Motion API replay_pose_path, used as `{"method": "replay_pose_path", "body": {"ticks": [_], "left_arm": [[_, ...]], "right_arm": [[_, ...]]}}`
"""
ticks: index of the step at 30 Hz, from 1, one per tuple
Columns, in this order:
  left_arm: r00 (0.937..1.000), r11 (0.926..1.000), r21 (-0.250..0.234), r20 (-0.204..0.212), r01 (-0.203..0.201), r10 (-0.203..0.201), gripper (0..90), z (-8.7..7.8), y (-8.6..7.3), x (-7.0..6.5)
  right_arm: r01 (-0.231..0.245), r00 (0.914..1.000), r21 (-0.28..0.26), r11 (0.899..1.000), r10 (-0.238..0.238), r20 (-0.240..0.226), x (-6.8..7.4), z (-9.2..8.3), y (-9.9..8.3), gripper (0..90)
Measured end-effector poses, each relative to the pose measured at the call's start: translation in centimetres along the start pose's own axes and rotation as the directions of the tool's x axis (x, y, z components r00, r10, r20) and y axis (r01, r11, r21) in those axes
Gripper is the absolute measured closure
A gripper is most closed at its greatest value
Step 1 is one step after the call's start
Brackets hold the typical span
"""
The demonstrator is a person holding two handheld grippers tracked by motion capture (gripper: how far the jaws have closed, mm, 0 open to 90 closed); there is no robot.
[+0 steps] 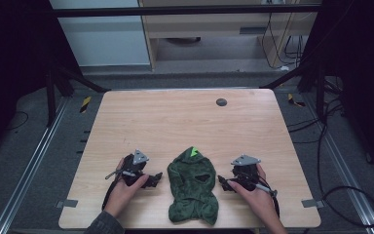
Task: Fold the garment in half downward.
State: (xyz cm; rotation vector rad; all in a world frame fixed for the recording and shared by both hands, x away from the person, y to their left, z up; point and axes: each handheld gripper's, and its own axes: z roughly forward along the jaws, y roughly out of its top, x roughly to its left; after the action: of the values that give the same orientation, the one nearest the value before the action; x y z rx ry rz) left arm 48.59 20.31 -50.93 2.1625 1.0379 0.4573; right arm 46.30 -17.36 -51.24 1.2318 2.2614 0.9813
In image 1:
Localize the hand-held gripper black cable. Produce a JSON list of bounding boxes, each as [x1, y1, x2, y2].
[[101, 169, 125, 212], [256, 175, 281, 218]]

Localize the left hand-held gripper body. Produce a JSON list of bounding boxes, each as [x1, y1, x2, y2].
[[105, 148, 151, 187]]

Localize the right hand-held gripper black cable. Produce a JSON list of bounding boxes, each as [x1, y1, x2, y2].
[[256, 175, 281, 218]]

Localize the black and yellow tape strip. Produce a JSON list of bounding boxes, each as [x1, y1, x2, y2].
[[79, 96, 93, 114], [287, 93, 306, 108]]

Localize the person's left hand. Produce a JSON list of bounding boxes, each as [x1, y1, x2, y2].
[[103, 157, 150, 218]]

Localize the person's right hand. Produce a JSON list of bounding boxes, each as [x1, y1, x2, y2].
[[227, 163, 281, 228]]

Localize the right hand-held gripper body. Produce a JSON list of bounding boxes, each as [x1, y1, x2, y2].
[[230, 153, 278, 196]]

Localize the left hand-held gripper black cable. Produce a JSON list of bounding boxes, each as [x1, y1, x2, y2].
[[101, 169, 125, 212]]

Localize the white cabinet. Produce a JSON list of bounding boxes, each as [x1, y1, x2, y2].
[[49, 0, 152, 67]]

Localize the black cables under desk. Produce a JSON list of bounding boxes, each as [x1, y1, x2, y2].
[[260, 0, 310, 70]]

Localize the aluminium floor rail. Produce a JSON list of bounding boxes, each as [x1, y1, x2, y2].
[[0, 97, 70, 234], [301, 94, 374, 234]]

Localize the dark green hooded pet garment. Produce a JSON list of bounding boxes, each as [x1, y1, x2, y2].
[[167, 145, 220, 227]]

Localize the black floor cable loop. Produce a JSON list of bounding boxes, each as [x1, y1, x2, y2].
[[285, 97, 374, 228]]

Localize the black horizontal frame bar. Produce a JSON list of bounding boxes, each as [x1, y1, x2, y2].
[[50, 3, 322, 18]]

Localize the grey bracket on table edge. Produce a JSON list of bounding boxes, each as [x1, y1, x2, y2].
[[56, 199, 79, 209], [301, 198, 324, 210]]

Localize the black metal stand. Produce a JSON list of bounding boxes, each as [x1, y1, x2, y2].
[[259, 58, 327, 123], [44, 59, 111, 129]]

